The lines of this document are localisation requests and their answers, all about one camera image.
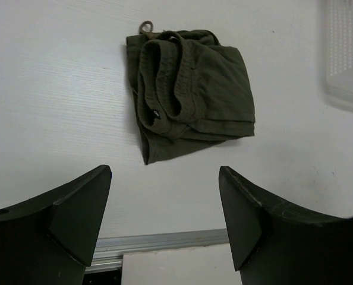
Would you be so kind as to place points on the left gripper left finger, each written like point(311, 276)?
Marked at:
point(51, 238)

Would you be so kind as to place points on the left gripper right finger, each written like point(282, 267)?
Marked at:
point(274, 241)

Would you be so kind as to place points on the olive green shorts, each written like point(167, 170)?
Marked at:
point(190, 92)

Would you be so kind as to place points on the white perforated plastic basket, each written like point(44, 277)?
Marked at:
point(337, 41)

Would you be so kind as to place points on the front aluminium rail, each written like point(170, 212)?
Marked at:
point(109, 252)

